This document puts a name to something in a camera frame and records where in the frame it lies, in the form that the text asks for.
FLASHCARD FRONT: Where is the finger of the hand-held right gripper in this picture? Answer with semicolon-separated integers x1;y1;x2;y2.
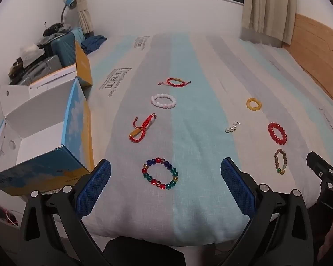
306;151;333;182

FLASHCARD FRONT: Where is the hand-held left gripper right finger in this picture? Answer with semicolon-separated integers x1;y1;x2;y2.
220;157;315;266

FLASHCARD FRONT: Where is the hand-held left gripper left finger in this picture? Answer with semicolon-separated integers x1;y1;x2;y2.
19;159;113;266

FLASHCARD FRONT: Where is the multicoloured glass bead bracelet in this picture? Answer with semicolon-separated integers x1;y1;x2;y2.
141;157;179;190

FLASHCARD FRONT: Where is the red braided bracelet gold bar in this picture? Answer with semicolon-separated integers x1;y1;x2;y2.
128;113;157;144

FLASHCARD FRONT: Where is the blue and yellow cardboard box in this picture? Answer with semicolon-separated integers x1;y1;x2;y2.
0;78;95;198

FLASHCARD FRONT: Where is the yellow bead bracelet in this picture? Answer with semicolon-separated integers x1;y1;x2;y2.
246;97;262;111

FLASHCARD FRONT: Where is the pale pink bead bracelet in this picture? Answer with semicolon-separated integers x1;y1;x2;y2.
151;93;177;109

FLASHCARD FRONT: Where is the yellow and white cardboard box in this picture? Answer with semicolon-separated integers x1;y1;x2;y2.
28;41;94;90

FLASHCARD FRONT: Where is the grey suitcase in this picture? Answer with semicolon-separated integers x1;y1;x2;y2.
9;55;63;87

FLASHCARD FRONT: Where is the striped bed mattress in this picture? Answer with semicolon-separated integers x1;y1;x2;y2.
80;33;333;248

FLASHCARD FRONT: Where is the teal suitcase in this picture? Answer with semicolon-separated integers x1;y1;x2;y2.
50;31;80;69

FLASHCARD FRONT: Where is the dark blue clothing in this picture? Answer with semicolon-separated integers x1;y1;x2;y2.
81;35;108;55

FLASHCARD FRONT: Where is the white plastic bag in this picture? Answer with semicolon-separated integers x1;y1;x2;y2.
19;43;45;62

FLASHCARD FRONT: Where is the hanging beige curtain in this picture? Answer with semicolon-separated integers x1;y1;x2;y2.
240;0;298;48

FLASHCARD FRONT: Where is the tied beige curtain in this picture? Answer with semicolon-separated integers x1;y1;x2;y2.
69;0;94;40

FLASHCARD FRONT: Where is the blue desk lamp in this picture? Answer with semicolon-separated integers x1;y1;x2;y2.
60;0;78;26

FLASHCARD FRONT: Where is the brown wooden bead bracelet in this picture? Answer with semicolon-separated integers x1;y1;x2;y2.
274;149;288;175

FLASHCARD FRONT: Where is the red bead bracelet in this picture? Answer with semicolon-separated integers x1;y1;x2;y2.
268;122;288;145

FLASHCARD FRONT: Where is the red cable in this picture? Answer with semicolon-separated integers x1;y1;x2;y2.
4;209;19;227

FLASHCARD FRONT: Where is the thin red cord bracelet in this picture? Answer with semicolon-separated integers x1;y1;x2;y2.
158;78;191;87

